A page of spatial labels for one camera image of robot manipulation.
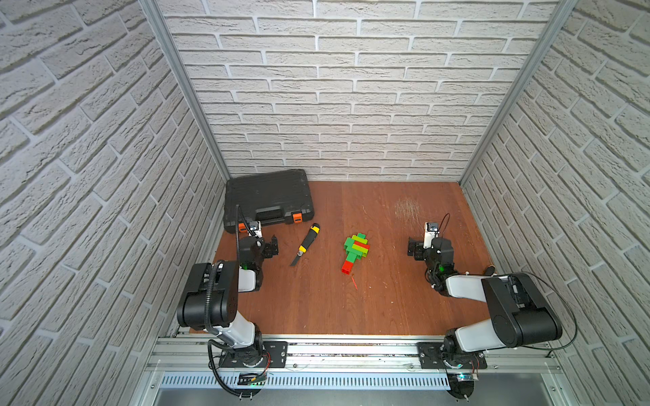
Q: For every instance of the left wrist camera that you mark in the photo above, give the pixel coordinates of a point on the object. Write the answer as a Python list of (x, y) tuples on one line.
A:
[(254, 229)]

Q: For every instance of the black plastic tool case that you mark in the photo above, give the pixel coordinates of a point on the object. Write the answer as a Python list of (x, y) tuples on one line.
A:
[(272, 198)]

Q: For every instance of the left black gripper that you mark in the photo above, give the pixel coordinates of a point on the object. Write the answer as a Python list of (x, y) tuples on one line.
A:
[(269, 246)]

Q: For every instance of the black handled screwdriver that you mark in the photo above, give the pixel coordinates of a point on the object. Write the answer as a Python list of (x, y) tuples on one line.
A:
[(488, 270)]

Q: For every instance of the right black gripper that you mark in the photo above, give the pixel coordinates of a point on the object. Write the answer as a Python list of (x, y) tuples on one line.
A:
[(420, 249)]

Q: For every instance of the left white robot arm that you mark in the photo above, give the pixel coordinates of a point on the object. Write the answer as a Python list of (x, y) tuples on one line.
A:
[(211, 295)]

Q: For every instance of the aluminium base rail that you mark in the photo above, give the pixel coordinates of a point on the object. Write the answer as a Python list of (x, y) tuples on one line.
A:
[(318, 362)]

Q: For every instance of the green 2x4 lego brick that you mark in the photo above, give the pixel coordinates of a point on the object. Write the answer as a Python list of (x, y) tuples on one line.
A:
[(349, 243)]

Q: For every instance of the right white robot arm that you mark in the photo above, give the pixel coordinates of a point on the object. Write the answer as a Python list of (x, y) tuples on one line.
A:
[(519, 314)]

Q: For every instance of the small dark green lego brick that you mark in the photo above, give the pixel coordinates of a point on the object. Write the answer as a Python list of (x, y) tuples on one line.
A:
[(353, 255)]

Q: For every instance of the small red lego brick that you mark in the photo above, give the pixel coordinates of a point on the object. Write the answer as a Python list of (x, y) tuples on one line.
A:
[(347, 267)]

